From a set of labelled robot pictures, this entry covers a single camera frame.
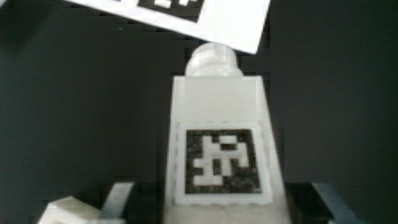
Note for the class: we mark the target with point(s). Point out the white marker base plate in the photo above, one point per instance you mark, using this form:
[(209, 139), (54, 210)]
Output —
[(223, 21)]

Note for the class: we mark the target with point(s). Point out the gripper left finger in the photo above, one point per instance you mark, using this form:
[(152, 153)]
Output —
[(133, 204)]

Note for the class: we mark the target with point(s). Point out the white table leg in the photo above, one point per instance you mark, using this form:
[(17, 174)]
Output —
[(69, 211), (223, 176)]

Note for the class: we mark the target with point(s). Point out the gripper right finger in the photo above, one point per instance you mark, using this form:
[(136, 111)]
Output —
[(317, 204)]

